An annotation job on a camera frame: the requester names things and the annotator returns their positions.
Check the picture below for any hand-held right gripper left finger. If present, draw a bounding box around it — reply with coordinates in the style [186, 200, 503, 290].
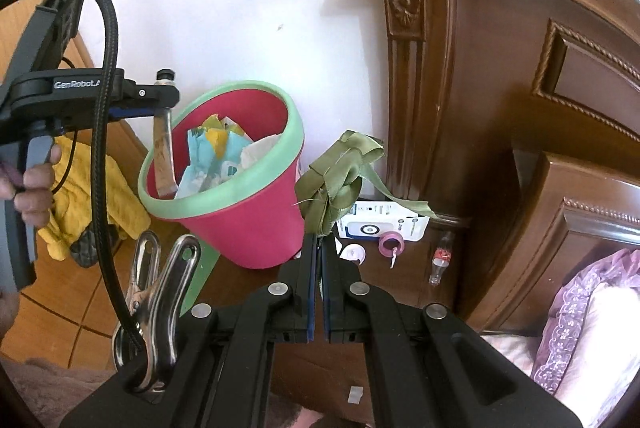
[60, 234, 318, 428]

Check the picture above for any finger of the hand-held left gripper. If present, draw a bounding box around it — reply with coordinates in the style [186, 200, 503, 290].
[124, 79, 182, 109]
[108, 106, 152, 121]

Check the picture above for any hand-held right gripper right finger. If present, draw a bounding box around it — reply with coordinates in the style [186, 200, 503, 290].
[320, 237, 583, 428]

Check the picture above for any brown glass bottle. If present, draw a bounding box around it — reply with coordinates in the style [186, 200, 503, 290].
[151, 68, 177, 199]

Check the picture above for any colourful printed packet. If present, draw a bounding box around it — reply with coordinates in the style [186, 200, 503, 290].
[175, 115, 253, 199]

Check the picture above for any red bin green rim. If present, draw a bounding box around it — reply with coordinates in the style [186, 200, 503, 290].
[137, 80, 306, 269]

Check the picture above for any green ribbon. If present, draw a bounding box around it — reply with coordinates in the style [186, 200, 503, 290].
[295, 130, 436, 239]

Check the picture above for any person's left hand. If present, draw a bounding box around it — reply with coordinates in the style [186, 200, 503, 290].
[0, 143, 64, 229]

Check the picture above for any pale pink plastic hook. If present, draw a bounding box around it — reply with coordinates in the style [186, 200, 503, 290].
[339, 244, 367, 265]

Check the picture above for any pink tape roll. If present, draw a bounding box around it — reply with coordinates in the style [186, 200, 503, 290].
[378, 232, 407, 269]

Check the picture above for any dark wooden nightstand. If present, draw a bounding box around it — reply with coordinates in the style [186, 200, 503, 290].
[192, 213, 473, 426]

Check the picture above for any white blue box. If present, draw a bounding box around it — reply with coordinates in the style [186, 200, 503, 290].
[334, 199, 432, 241]

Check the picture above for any yellow cloth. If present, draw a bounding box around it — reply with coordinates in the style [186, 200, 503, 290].
[37, 133, 151, 261]

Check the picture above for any green foam mat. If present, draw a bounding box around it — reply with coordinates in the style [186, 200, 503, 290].
[191, 248, 222, 311]

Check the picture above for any small clear bottle red label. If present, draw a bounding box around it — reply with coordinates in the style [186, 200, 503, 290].
[428, 230, 457, 286]

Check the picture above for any silver metal spring clip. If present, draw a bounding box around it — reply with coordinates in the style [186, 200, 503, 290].
[111, 230, 202, 394]

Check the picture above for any dark grey textured object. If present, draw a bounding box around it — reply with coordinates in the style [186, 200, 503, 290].
[70, 223, 126, 266]

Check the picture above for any pink checked bedsheet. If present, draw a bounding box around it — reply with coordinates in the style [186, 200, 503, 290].
[480, 333, 541, 379]

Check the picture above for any purple lace pillow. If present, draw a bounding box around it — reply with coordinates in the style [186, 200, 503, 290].
[530, 248, 640, 426]

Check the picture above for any brown wooden bed headboard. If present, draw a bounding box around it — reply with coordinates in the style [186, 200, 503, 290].
[330, 0, 640, 336]

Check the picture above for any mauve fluffy cloth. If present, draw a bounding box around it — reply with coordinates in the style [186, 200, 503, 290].
[0, 355, 118, 428]

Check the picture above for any black braided cable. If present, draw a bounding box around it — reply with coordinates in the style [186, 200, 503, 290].
[0, 0, 146, 354]

